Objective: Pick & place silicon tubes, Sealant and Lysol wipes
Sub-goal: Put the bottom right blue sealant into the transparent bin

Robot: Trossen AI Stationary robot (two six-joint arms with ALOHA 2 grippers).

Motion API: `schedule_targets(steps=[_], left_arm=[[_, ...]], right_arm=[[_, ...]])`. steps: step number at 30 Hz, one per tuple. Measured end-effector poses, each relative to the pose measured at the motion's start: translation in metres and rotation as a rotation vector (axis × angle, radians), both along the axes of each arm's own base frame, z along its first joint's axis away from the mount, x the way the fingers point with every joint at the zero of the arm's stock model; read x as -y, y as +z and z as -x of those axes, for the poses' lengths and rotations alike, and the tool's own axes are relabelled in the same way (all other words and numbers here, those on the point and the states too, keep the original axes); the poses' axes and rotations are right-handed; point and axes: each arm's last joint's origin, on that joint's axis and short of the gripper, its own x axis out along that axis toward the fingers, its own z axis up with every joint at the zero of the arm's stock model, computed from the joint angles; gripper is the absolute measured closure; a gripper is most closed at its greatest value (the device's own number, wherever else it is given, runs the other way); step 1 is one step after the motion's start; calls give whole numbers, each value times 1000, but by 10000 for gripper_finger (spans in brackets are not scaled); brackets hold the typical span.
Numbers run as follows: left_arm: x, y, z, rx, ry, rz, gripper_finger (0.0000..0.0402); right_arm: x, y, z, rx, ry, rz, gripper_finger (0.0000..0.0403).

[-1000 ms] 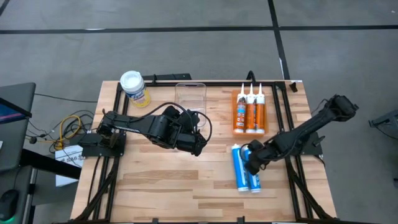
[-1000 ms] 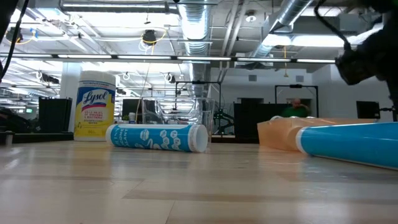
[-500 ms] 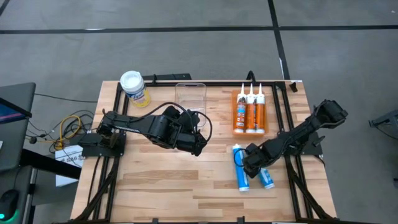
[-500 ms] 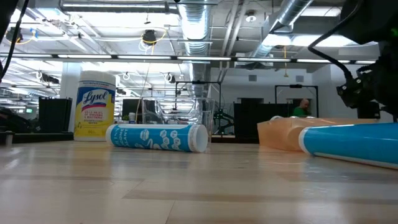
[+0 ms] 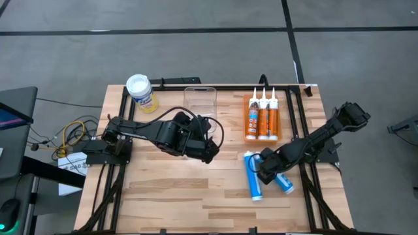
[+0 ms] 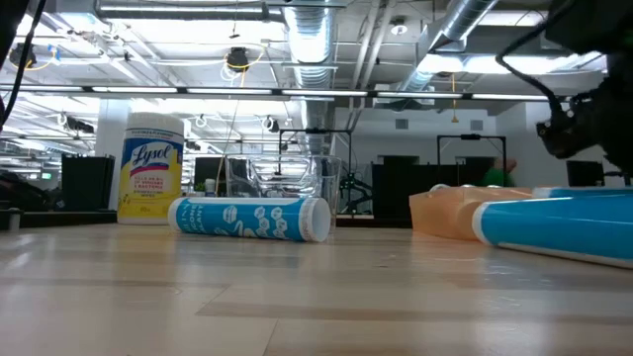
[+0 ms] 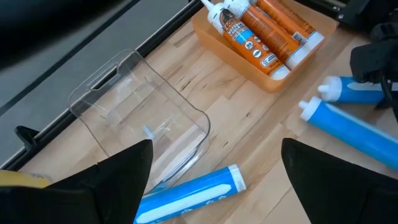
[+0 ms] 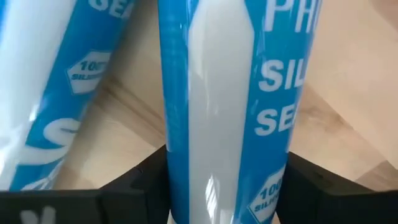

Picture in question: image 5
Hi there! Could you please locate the black computer mouse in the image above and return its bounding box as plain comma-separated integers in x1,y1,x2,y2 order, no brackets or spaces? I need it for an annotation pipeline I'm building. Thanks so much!
0,198,21,233

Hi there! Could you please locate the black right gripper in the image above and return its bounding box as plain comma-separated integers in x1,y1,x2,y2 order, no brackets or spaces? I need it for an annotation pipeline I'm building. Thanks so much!
256,147,288,185

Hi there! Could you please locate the white paper sheet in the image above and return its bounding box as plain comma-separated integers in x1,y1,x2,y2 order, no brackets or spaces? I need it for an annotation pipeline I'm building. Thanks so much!
57,151,88,196

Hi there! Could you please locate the black power strip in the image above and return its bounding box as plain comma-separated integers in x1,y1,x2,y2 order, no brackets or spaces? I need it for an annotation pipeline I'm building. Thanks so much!
149,76,202,86

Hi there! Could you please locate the black cable bundle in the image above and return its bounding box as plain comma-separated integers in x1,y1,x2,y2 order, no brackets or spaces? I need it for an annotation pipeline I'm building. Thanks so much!
27,114,101,161

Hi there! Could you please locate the Lysol wipes canister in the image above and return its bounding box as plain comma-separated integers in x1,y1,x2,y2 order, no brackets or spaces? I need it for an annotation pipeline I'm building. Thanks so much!
125,74,159,114

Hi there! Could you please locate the black angled beam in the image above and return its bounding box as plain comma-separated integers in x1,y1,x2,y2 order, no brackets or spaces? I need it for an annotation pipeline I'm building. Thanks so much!
21,155,86,189

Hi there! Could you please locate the black aluminium table frame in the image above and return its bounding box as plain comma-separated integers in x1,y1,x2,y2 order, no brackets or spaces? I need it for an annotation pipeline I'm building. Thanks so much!
78,83,352,235

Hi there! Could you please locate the orange sealant tube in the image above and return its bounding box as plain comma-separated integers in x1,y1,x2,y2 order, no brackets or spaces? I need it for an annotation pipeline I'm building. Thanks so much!
258,87,269,140
248,87,260,140
268,87,280,141

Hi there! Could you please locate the laptop screen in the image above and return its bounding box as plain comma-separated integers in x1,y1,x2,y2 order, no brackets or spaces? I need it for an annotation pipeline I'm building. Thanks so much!
0,101,34,131

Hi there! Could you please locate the clear plastic tray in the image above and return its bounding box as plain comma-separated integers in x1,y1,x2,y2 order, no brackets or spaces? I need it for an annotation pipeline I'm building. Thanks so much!
183,86,218,134

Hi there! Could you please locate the blue silicone tube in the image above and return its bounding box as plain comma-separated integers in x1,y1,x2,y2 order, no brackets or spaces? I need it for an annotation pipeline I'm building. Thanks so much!
254,154,295,195
244,150,264,202

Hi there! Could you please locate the grey side desk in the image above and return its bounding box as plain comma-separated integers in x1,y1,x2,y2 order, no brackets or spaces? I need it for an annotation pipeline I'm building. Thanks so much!
0,86,39,181

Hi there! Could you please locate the yellow cable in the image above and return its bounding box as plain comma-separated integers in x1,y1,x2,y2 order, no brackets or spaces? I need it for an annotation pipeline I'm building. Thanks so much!
54,120,86,157

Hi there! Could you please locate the orange plastic tray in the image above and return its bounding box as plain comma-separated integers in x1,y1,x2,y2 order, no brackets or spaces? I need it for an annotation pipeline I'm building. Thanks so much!
243,93,283,145

